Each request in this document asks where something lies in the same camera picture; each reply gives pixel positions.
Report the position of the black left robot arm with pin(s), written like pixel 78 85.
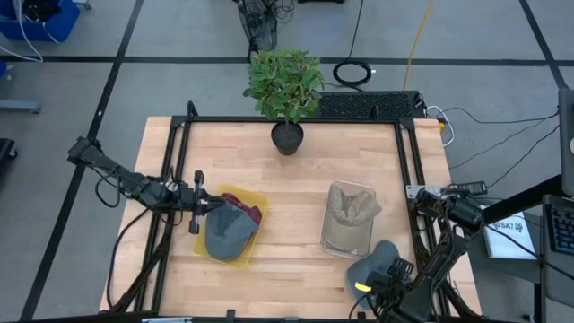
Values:
pixel 134 184

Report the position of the green potted plant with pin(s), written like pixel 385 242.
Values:
pixel 284 85

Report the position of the translucent yellow plastic bin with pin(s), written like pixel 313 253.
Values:
pixel 249 262

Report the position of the black metal table frame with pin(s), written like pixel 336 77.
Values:
pixel 291 119

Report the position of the blue-grey baseball hat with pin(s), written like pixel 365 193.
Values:
pixel 228 233

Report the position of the black desk beam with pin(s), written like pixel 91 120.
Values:
pixel 524 199

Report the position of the black mesh stand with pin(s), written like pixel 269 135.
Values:
pixel 262 22

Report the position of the blue storage bin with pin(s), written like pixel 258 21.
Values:
pixel 58 24

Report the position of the black perforated box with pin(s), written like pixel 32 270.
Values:
pixel 365 105

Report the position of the white booklet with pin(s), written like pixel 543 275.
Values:
pixel 507 242

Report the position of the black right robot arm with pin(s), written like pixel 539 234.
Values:
pixel 430 273

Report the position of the black caster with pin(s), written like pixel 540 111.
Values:
pixel 6 150

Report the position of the black power adapter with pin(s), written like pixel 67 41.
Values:
pixel 473 187

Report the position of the dark grey baseball hat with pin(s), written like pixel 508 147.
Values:
pixel 365 267

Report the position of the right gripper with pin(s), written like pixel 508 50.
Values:
pixel 392 276

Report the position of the maroon baseball hat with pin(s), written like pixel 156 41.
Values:
pixel 252 212

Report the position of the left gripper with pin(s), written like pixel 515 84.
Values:
pixel 197 215

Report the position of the grey stand foot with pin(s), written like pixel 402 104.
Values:
pixel 18 107

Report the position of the tan baseball hat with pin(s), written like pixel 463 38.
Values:
pixel 347 215

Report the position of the black keyboard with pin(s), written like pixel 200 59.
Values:
pixel 560 229

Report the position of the yellow tag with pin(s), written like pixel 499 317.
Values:
pixel 362 287

